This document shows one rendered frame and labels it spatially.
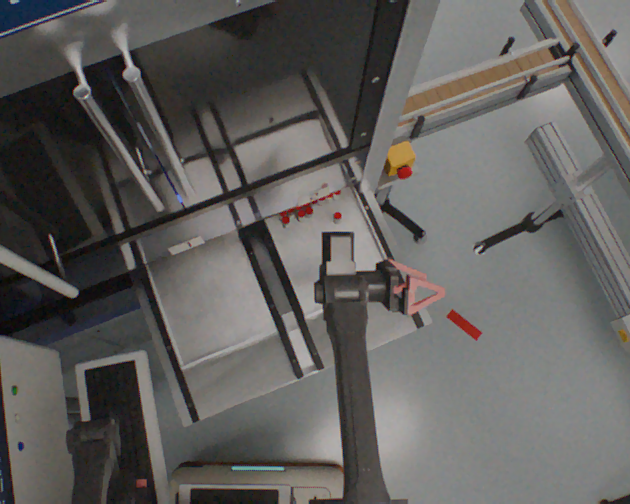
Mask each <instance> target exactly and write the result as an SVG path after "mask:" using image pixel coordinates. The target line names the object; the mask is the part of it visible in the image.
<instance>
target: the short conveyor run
mask: <svg viewBox="0 0 630 504"><path fill-rule="evenodd" d="M514 41H515V39H514V37H509V38H508V39H507V43H506V44H505V45H504V46H503V48H502V50H501V52H500V53H499V55H498V57H495V58H492V59H490V60H487V61H484V62H481V63H479V64H476V65H473V66H470V67H468V68H464V69H461V70H459V71H456V72H453V73H450V74H448V75H445V76H442V77H440V78H436V79H433V80H430V81H428V82H425V83H422V84H420V85H417V86H413V87H411V88H410V90H409V93H408V96H407V99H406V102H405V106H404V109H403V112H402V114H401V117H400V120H399V123H398V127H397V130H396V133H395V136H394V138H395V137H398V136H400V135H403V134H404V135H405V136H406V138H407V140H408V141H409V142H410V141H413V140H416V139H418V138H421V137H423V136H426V135H430V134H432V133H435V132H438V131H440V130H443V129H445V128H448V127H452V126H454V125H457V124H460V123H462V122H465V121H468V120H470V119H473V118H476V117H479V116H482V115H484V114H487V113H490V112H492V111H495V110H497V109H500V108H503V107H505V106H509V105H512V104H514V103H517V102H519V101H522V100H525V99H527V98H530V97H533V96H535V95H538V94H540V93H543V92H546V91H548V90H551V89H554V88H556V87H560V86H561V84H562V83H563V82H564V81H565V79H566V78H567V77H568V76H569V75H570V73H571V69H570V68H569V66H567V64H566V62H568V61H569V60H570V59H569V56H567V57H564V58H562V57H561V55H560V53H559V51H558V50H557V48H556V46H555V45H556V44H557V43H558V42H559V39H558V38H557V39H554V40H553V39H552V38H550V39H548V40H545V41H542V42H539V43H537V44H534V45H531V46H529V47H527V46H526V47H523V48H520V49H518V50H515V51H512V49H510V48H511V46H512V45H513V43H514Z"/></svg>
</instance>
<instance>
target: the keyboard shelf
mask: <svg viewBox="0 0 630 504"><path fill-rule="evenodd" d="M131 360H134V361H135V365H137V372H138V381H139V388H140V395H141V403H142V410H143V417H145V424H146V432H147V439H148V446H149V453H150V461H151V462H152V469H153V476H154V483H155V490H156V497H157V503H158V504H172V502H171V496H170V488H169V486H168V481H167V474H166V467H165V460H164V454H163V446H162V443H161V439H160V432H159V425H158V418H157V411H156V404H155V397H154V394H153V389H152V382H151V376H150V368H149V361H148V354H147V351H146V350H137V351H132V352H128V353H123V354H118V355H114V356H109V357H103V358H99V359H94V360H89V361H85V362H80V363H77V364H76V365H75V372H76V382H77V390H78V394H79V400H80V409H81V418H82V421H86V420H90V412H89V403H88V394H87V387H86V385H85V377H84V371H85V370H88V369H93V368H98V367H103V366H108V365H112V364H117V363H122V362H126V361H131Z"/></svg>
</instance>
